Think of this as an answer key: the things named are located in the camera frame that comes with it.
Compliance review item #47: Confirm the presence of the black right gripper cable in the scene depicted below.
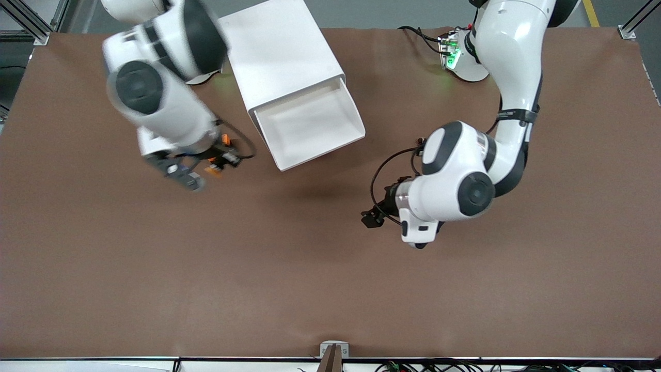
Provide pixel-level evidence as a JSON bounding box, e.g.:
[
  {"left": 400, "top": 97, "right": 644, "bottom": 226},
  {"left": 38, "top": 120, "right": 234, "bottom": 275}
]
[{"left": 214, "top": 118, "right": 258, "bottom": 160}]

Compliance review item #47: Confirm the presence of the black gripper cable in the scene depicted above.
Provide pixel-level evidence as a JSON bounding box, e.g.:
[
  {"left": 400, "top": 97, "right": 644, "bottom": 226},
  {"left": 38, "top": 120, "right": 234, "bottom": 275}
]
[
  {"left": 370, "top": 146, "right": 426, "bottom": 224},
  {"left": 214, "top": 118, "right": 258, "bottom": 160}
]

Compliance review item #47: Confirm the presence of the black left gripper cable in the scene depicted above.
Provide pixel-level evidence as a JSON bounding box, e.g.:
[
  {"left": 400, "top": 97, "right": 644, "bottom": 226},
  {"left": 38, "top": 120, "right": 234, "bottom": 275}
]
[{"left": 370, "top": 146, "right": 426, "bottom": 224}]

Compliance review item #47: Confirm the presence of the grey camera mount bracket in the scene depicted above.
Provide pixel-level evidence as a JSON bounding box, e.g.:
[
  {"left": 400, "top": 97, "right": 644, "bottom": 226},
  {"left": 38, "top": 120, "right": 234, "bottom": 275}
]
[{"left": 317, "top": 340, "right": 350, "bottom": 372}]

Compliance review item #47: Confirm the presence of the black base cable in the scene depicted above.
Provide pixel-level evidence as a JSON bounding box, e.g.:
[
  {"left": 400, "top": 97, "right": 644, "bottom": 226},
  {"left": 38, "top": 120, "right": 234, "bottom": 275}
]
[{"left": 397, "top": 25, "right": 448, "bottom": 55}]

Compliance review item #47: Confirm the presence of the aluminium frame profile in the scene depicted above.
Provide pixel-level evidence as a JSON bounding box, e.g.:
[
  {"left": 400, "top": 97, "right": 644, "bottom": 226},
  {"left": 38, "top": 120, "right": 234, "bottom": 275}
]
[
  {"left": 619, "top": 0, "right": 661, "bottom": 40},
  {"left": 0, "top": 0, "right": 69, "bottom": 46}
]

